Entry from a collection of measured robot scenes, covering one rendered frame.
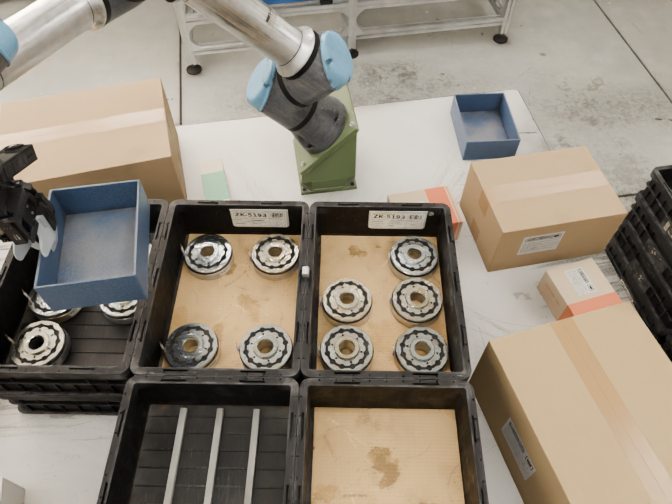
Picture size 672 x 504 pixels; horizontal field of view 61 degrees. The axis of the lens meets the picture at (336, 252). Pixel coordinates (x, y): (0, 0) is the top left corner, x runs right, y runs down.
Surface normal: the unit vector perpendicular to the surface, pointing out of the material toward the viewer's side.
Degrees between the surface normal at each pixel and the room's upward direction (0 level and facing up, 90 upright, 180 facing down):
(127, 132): 0
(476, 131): 0
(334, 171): 90
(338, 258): 0
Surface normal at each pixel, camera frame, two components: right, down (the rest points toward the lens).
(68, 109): 0.00, -0.58
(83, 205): 0.17, 0.80
